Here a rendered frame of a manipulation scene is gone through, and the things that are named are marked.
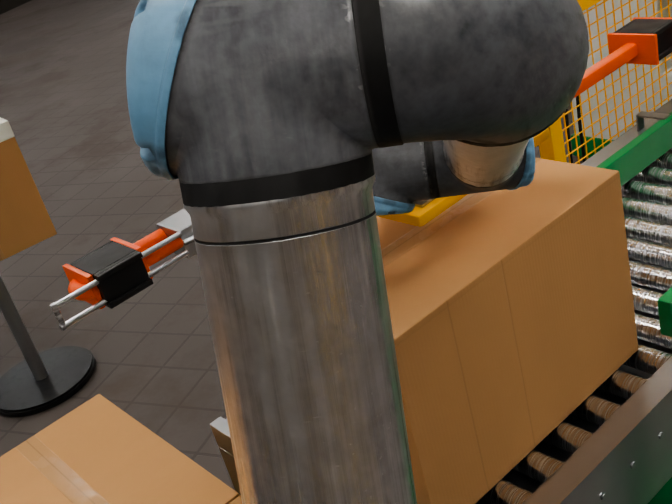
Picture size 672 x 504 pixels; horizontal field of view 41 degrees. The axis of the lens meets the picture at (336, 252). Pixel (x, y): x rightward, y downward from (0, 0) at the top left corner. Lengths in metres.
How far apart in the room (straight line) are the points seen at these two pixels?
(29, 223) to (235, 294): 2.54
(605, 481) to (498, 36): 1.22
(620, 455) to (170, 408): 1.81
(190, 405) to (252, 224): 2.59
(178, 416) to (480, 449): 1.64
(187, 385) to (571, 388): 1.73
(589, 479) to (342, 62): 1.20
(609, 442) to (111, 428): 1.09
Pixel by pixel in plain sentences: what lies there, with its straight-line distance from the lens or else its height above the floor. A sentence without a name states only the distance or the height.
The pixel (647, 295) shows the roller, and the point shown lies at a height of 0.55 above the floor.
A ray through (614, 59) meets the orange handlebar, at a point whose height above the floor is 1.19.
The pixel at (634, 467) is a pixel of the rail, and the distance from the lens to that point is 1.69.
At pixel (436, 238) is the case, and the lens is 1.57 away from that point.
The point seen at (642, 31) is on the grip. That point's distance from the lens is 1.57.
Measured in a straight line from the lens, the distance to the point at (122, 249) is 1.23.
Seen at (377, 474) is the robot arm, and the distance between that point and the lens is 0.54.
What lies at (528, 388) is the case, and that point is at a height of 0.68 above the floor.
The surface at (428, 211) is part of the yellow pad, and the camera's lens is 1.39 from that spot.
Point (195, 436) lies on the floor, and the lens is 2.93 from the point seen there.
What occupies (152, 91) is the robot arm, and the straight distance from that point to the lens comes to 0.50.
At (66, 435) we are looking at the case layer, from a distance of 2.17.
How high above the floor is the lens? 1.68
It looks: 27 degrees down
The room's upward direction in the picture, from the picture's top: 16 degrees counter-clockwise
